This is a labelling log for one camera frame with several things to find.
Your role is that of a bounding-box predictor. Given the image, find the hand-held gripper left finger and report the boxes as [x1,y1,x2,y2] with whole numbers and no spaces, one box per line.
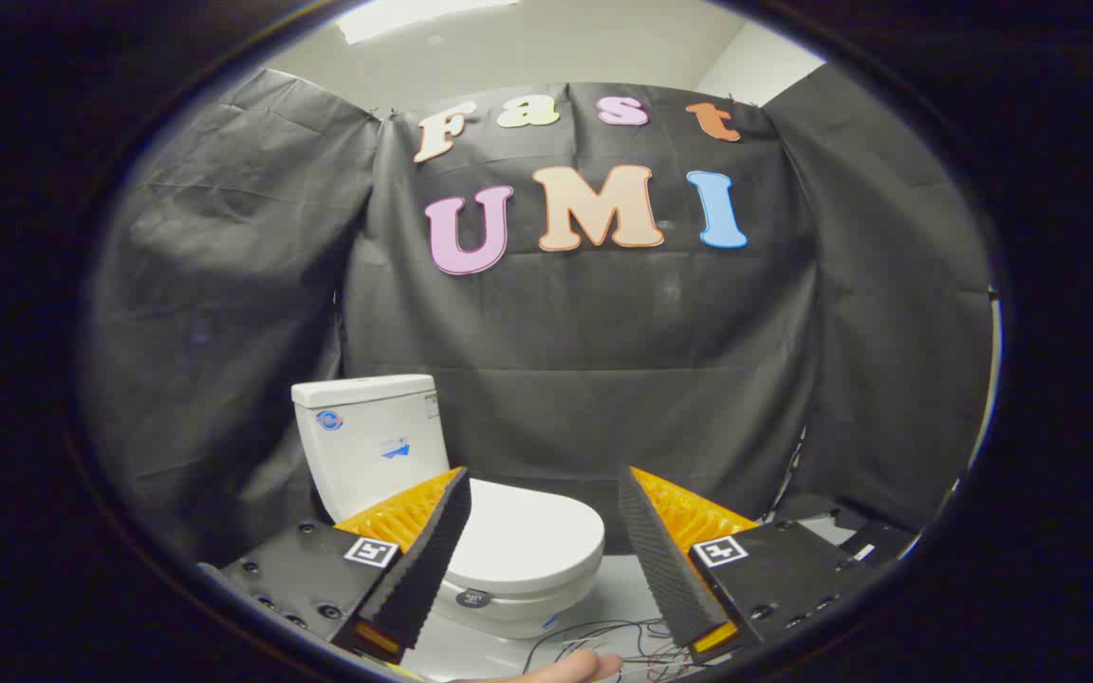
[197,465,473,665]

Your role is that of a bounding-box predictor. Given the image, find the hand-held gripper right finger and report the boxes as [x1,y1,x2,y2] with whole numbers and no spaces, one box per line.
[617,465,889,665]

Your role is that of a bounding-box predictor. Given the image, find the black equipment box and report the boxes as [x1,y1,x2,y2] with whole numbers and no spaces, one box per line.
[769,491,919,572]

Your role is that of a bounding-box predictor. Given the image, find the black backdrop cloth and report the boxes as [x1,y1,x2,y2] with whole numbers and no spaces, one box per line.
[82,66,995,570]

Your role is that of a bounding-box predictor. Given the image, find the tangle of black cables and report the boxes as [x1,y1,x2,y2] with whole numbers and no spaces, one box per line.
[521,617,699,683]

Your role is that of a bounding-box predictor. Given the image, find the tangle of red wires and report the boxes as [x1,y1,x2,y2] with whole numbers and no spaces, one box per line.
[622,637,699,676]

